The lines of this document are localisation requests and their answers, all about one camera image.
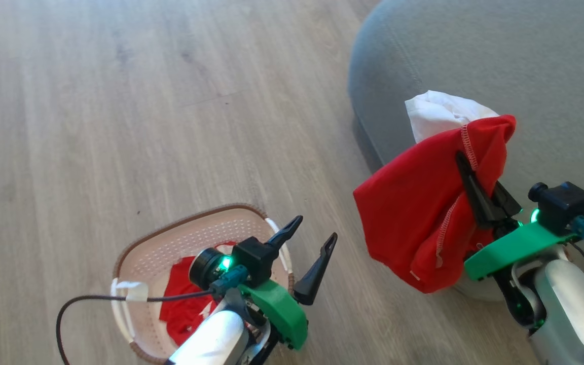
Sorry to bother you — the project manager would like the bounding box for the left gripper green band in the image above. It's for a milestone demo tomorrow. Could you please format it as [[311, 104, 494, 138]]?
[[238, 215, 339, 364]]

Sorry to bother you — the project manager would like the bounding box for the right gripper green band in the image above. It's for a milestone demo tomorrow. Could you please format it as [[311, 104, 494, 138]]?
[[455, 151, 577, 282]]

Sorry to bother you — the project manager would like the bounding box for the red and white garment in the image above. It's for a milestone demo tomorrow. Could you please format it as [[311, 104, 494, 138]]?
[[353, 90, 518, 295], [159, 242, 238, 348]]

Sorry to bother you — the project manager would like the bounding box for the grey fabric sofa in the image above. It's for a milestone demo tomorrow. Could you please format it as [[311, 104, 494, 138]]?
[[348, 0, 584, 305]]

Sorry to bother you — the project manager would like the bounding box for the cream laundry basket brown rim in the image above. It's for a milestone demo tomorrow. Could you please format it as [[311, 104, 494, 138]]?
[[111, 203, 297, 365]]

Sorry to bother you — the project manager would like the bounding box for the teal left camera connector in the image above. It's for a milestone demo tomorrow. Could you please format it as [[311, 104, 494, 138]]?
[[210, 264, 250, 298]]

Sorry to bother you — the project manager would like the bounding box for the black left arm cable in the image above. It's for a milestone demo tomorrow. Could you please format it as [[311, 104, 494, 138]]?
[[56, 289, 217, 365]]

